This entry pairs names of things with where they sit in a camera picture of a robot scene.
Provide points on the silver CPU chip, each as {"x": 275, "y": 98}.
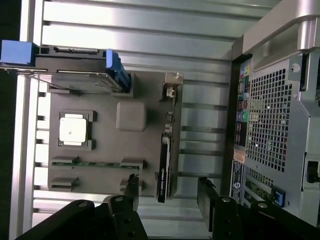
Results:
{"x": 72, "y": 128}

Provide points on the green RAM stick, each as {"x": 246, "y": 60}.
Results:
{"x": 100, "y": 164}

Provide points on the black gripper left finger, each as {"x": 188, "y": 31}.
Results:
{"x": 125, "y": 220}

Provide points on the black open PC case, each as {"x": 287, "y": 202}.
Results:
{"x": 270, "y": 112}

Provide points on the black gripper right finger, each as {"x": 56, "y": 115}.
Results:
{"x": 225, "y": 220}

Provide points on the grey plastic parts rack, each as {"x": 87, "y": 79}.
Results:
{"x": 105, "y": 150}

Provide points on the hard disk in blue caddy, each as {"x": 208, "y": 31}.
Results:
{"x": 80, "y": 78}

